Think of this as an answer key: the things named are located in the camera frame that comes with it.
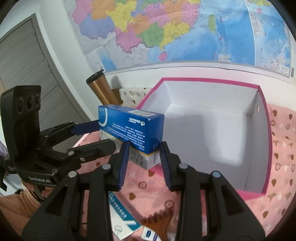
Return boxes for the white yellow medicine box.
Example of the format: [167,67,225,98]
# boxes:
[100,130,161,170]

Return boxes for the grey wooden door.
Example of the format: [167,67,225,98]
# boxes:
[1,15,90,131]

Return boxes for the small white blue tube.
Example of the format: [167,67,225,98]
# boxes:
[141,226,176,241]

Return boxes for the pink open storage box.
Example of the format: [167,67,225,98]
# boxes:
[138,77,273,200]

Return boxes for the colourful wall map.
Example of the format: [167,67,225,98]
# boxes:
[63,1,293,77]

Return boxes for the gold thermos tumbler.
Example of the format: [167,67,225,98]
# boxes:
[86,69,119,105]

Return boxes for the cream patterned cloth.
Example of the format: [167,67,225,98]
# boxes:
[119,87,151,108]

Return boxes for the person's left hand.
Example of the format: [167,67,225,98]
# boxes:
[1,181,53,218]

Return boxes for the pink patterned table cloth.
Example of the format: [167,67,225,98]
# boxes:
[72,102,296,241]

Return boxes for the white blue medicine box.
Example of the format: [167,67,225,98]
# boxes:
[108,192,141,240]

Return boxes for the brown wooden massage comb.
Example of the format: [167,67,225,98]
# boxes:
[141,208,174,241]

